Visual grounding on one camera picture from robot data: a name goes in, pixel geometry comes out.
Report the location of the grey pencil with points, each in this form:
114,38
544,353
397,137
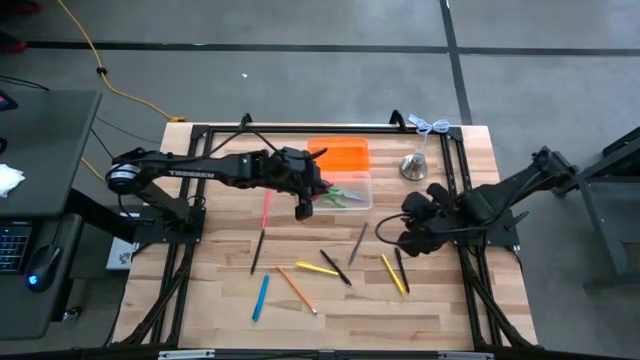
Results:
358,244

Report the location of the green pen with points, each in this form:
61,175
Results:
336,202

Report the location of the white crumpled tissue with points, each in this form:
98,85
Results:
9,180

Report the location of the clear pencil box orange lid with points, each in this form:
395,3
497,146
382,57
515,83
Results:
350,155

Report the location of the black device pink screen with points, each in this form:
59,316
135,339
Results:
6,101

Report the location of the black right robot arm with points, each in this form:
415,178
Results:
505,192

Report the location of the dark brown pencil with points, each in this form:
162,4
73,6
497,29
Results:
257,252

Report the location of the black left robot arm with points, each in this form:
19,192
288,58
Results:
200,167

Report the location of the black pen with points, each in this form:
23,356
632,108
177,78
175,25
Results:
402,270
335,267

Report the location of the yellow pen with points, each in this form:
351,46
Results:
393,275

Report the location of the black metal cart frame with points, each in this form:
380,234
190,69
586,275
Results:
615,280

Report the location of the white printed box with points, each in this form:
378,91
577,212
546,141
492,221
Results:
120,255

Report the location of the silver desk caster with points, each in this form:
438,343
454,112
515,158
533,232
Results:
73,313

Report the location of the person's foot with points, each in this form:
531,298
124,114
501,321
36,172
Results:
20,7
12,45

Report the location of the backlit computer keyboard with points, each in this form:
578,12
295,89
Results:
15,247

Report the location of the pink pen blue tip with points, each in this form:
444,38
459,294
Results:
266,212

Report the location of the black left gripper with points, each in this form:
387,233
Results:
292,170

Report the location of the silver metal bracket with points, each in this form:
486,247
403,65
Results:
185,355
465,356

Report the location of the black office desk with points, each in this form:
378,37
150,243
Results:
45,140

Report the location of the yellow highlighter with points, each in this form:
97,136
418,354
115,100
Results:
315,268

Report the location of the orange pencil with eraser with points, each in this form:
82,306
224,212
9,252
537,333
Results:
297,290

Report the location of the black aluminium table frame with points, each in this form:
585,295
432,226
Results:
370,130

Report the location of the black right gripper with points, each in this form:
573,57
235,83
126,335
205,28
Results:
430,215

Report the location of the black computer mouse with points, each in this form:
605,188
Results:
42,265

